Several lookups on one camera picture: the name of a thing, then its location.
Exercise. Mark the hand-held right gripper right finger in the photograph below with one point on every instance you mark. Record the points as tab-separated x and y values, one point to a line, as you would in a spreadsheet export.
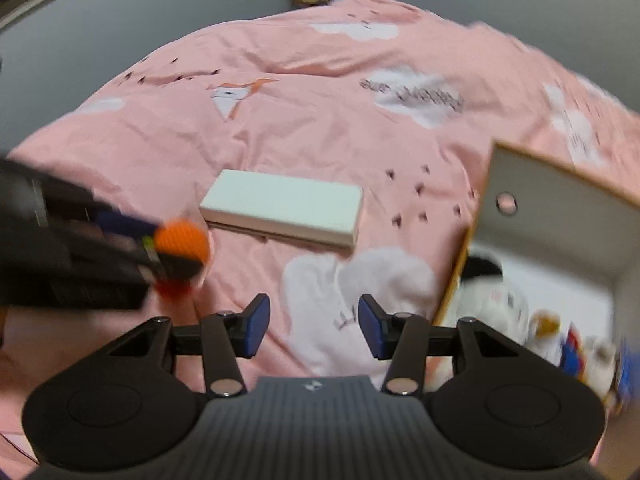
370	325

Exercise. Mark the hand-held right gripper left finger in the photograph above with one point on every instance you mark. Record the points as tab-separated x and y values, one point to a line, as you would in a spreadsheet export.
257	325

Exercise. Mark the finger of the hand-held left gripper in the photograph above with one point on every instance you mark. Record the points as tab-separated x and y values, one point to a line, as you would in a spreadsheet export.
115	275
125	222

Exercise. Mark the orange knitted toy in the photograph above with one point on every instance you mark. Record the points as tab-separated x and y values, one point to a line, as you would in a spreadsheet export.
182	245

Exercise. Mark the white dog plush black ears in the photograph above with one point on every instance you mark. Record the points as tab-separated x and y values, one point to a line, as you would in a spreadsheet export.
492	300

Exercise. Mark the orange box white inside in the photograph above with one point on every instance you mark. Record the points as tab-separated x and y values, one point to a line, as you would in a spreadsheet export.
550	210

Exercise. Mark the white flat box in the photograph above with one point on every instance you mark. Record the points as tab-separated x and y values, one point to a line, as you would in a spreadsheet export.
285	200

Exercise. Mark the pink cloud printed blanket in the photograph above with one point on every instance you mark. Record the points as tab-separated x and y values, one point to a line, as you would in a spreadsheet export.
325	125

